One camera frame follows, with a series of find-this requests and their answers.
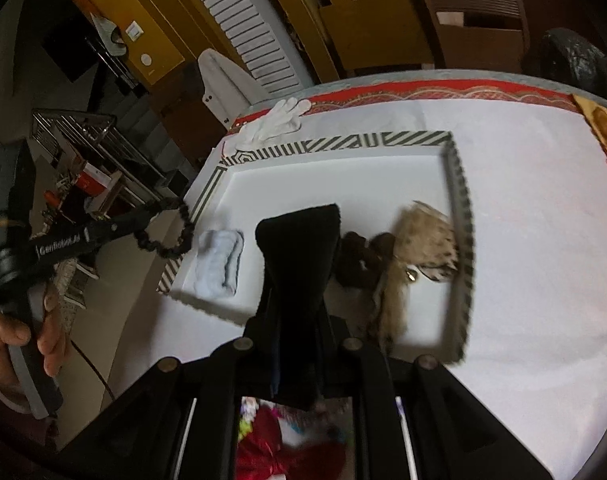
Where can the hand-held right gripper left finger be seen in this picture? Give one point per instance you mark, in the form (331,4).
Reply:
(218,390)

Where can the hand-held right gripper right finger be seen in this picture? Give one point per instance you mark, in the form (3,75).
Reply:
(383,395)

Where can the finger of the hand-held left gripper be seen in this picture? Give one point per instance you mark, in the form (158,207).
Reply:
(133,220)

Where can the white tray with striped rim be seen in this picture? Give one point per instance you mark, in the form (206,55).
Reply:
(333,180)

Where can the person's left forearm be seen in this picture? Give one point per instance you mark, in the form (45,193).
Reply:
(8,430)

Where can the person's left hand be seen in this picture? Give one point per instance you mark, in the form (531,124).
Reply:
(5,340)

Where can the red box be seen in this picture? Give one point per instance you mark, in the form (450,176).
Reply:
(90,179)

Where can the red cloth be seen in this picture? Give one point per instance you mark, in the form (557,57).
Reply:
(268,455)

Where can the pale blue fluffy scrunchie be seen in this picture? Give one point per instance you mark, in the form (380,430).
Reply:
(218,265)

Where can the brown scrunchie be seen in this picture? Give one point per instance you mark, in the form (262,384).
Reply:
(356,265)

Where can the white round knob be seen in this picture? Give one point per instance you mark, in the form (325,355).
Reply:
(147,59)

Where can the white jacket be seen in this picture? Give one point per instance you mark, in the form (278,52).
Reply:
(223,85)

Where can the black panel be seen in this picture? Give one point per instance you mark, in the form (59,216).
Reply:
(68,50)

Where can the white work glove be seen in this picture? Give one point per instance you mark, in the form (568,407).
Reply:
(273,122)

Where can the white table cover cloth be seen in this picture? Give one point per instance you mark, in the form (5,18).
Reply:
(533,260)

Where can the white slatted radiator cover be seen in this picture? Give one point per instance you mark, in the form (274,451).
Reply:
(248,25)

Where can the red patterned tablecloth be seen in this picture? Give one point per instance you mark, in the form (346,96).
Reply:
(433,97)

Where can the yellow wooden chair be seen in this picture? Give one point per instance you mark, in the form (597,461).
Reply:
(378,35)

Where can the orange patterned cloth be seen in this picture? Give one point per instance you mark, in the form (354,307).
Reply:
(606,130)

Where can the brown wooden chair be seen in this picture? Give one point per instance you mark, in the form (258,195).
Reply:
(478,35)

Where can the black plastic bag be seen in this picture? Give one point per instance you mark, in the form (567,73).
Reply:
(578,65)

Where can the white wall switch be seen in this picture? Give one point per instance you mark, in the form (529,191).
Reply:
(133,30)

